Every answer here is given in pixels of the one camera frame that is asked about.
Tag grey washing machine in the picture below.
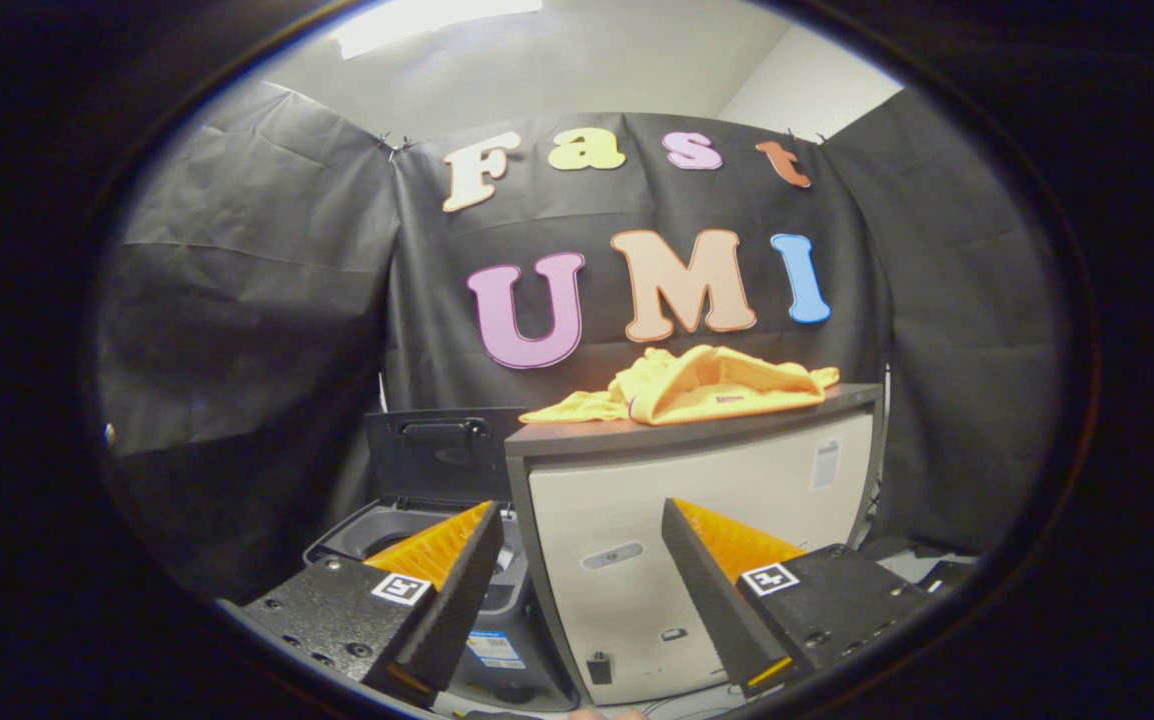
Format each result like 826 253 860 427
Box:
302 498 580 713

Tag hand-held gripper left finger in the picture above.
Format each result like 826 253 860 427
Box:
240 500 504 707

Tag orange clothes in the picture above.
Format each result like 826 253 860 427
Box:
519 345 841 426

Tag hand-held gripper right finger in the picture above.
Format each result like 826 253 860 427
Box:
661 497 938 699

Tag black backdrop cloth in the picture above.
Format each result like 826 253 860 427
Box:
97 80 1063 601

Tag beige cabinet with dark frame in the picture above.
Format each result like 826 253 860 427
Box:
505 383 886 707

